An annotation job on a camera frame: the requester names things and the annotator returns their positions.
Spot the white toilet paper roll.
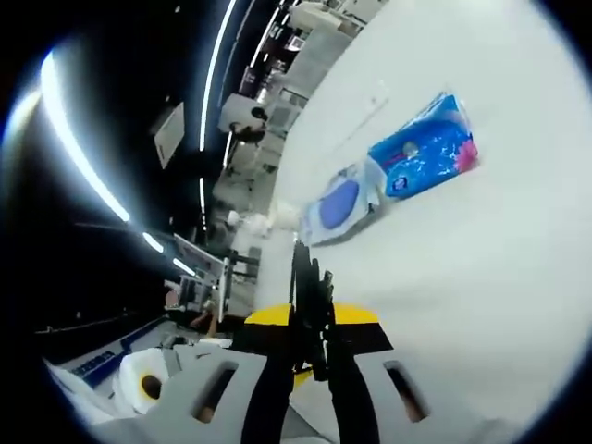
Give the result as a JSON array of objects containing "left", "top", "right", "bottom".
[{"left": 112, "top": 347, "right": 170, "bottom": 415}]

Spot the light blue mask packet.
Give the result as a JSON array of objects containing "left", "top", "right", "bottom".
[{"left": 300, "top": 159, "right": 388, "bottom": 247}]

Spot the long ceiling light strip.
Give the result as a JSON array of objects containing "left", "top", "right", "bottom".
[{"left": 39, "top": 45, "right": 131, "bottom": 224}]

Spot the blue tissue packet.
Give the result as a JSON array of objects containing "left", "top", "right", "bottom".
[{"left": 367, "top": 91, "right": 483, "bottom": 202}]

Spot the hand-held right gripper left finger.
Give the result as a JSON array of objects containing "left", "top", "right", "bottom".
[{"left": 90, "top": 302, "right": 298, "bottom": 444}]

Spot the white table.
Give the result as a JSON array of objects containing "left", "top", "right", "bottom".
[{"left": 252, "top": 0, "right": 589, "bottom": 444}]

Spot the ceiling air vent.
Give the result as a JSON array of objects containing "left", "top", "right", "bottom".
[{"left": 154, "top": 102, "right": 187, "bottom": 168}]

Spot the clear plastic water bottle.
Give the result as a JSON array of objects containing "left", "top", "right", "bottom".
[{"left": 227, "top": 209, "right": 278, "bottom": 236}]

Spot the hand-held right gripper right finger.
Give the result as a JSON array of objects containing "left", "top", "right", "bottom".
[{"left": 323, "top": 302, "right": 505, "bottom": 444}]

